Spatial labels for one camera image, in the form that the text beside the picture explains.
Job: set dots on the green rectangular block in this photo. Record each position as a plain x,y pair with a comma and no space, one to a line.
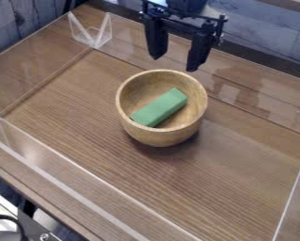
160,109

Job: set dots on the round wooden bowl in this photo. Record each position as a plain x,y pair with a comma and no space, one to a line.
144,87

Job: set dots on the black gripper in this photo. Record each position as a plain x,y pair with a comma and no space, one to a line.
190,16

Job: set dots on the clear acrylic front barrier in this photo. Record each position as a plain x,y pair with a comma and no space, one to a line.
92,206

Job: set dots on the clear acrylic corner bracket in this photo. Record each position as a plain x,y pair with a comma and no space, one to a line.
91,36

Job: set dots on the black metal mount with bolt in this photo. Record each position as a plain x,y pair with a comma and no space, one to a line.
35,231

